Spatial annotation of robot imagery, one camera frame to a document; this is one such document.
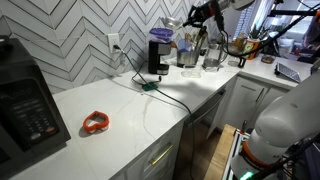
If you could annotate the glass pitcher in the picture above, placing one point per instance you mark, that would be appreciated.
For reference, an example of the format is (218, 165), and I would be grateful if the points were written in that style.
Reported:
(214, 58)

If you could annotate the gold drawer handle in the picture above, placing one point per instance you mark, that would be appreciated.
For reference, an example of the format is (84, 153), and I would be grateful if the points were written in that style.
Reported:
(160, 153)

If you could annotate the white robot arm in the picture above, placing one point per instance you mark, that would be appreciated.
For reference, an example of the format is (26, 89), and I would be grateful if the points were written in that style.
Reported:
(284, 122)

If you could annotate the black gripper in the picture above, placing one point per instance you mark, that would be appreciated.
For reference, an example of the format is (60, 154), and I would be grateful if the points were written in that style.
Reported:
(199, 14)

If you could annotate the orange heart cookie cutter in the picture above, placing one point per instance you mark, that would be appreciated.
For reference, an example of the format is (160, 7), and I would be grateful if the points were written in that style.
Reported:
(96, 121)

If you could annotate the orange potted plant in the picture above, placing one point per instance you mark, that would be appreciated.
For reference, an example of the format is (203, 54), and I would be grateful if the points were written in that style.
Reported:
(252, 42)

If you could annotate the green circuit board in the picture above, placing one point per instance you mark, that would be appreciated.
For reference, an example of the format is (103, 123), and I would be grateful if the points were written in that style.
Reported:
(149, 86)

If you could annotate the black microwave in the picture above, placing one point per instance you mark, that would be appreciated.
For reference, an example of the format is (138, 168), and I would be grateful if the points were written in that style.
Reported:
(31, 125)

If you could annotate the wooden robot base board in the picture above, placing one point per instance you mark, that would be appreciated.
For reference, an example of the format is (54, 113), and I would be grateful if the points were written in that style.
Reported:
(219, 159)

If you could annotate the purple lid lunchbox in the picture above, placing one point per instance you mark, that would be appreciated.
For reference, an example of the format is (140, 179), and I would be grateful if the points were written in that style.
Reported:
(161, 34)

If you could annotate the black silver coffee machine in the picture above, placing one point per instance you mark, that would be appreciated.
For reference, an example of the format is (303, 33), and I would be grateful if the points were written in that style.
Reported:
(156, 51)

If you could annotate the white wall outlet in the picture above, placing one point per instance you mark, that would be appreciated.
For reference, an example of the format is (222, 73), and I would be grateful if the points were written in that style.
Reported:
(113, 39)

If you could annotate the grey utensil holder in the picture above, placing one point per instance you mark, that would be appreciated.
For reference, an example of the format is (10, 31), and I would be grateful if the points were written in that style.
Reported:
(188, 53)

